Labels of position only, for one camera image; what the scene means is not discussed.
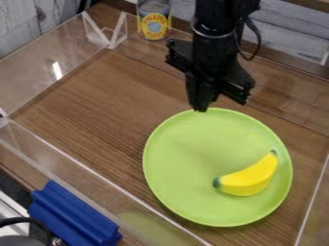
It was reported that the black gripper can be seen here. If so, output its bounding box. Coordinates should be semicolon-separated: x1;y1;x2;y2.
166;22;255;112

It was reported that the yellow blue labelled can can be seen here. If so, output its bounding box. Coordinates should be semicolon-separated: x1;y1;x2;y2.
136;0;172;41

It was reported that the green plate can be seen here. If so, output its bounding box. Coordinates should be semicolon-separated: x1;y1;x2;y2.
143;108;293;227

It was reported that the clear acrylic enclosure wall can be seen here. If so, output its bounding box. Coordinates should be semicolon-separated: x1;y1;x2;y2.
0;114;211;246

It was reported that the blue plastic clamp block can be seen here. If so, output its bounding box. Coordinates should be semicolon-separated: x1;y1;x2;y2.
28;181;122;246

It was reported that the clear acrylic triangular bracket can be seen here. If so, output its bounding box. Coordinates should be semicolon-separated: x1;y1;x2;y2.
81;12;127;50

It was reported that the yellow toy banana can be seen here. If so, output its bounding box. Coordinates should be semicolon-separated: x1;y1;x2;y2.
212;150;279;197

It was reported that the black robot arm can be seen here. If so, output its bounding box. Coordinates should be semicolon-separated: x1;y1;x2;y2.
166;0;262;112

